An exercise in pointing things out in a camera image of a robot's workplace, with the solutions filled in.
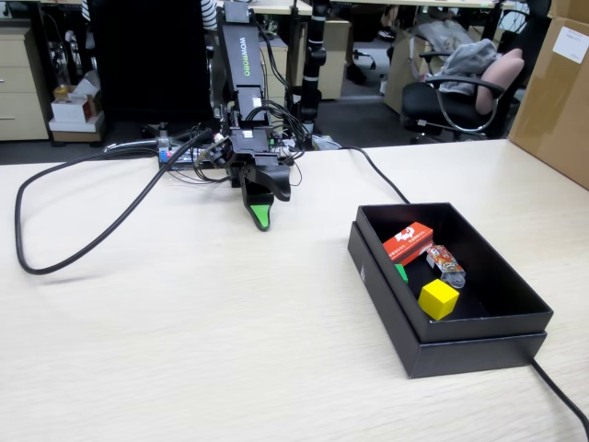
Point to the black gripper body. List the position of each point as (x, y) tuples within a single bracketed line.
[(248, 145)]

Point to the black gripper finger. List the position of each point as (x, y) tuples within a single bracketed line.
[(278, 179), (261, 214)]

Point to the orange printed carton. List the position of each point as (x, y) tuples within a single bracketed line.
[(409, 244)]

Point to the green wooden cube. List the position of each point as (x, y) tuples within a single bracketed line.
[(401, 272)]

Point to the yellow wooden cube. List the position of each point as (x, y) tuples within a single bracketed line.
[(437, 299)]

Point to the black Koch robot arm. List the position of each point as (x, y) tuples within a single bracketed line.
[(241, 55)]

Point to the flat white box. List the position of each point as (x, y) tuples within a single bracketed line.
[(73, 131)]

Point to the white cardboard box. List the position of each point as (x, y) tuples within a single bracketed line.
[(69, 108)]

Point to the black cardboard box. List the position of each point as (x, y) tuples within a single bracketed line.
[(488, 328)]

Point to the black open box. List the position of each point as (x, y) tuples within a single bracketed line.
[(478, 357)]

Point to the large brown cardboard box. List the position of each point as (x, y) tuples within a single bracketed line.
[(552, 115)]

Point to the black plate with circuit boards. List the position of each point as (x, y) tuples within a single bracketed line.
[(166, 155)]

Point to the silver monitor stand base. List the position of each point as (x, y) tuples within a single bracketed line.
[(129, 146)]

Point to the black monitor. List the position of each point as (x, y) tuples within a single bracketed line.
[(152, 60)]

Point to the black pole with white rings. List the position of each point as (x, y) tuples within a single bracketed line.
[(316, 27)]

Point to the person in striped shirt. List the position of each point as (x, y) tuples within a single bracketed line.
[(210, 14)]

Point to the small snack packet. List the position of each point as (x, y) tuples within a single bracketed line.
[(444, 262)]

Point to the black office chair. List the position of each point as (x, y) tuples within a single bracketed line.
[(460, 85)]

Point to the grey cloth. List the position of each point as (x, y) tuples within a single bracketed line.
[(469, 57)]

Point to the pink cushion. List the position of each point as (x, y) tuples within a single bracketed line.
[(501, 73)]

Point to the white shipping label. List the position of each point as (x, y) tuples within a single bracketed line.
[(570, 43)]

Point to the wrist camera with circuit board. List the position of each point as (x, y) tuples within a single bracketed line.
[(218, 156)]

